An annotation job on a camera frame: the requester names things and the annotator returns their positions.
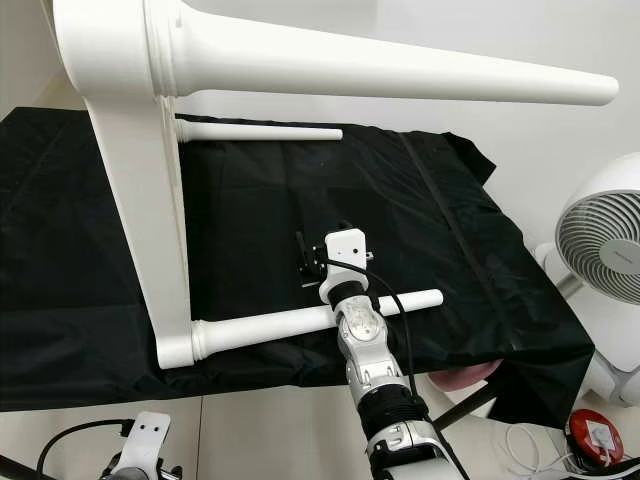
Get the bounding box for white plastic table top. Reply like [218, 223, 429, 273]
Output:
[50, 0, 199, 369]

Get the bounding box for pink stool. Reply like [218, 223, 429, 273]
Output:
[440, 362, 501, 393]

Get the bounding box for black metal stand leg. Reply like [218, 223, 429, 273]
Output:
[0, 455, 41, 480]
[445, 385, 496, 426]

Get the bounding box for black cloth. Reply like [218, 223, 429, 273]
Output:
[0, 105, 596, 426]

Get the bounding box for white standing fan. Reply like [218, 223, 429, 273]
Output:
[535, 150, 640, 406]

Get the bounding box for red round object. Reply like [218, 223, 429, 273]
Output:
[565, 408, 626, 469]

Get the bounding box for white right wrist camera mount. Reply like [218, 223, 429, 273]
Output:
[320, 228, 368, 304]

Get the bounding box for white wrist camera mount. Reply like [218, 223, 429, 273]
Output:
[320, 228, 368, 304]
[125, 412, 171, 480]

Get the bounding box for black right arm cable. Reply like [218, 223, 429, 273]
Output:
[335, 258, 421, 401]

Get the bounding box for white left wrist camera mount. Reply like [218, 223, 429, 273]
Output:
[125, 412, 171, 480]

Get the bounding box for white power cable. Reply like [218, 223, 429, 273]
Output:
[500, 420, 576, 476]

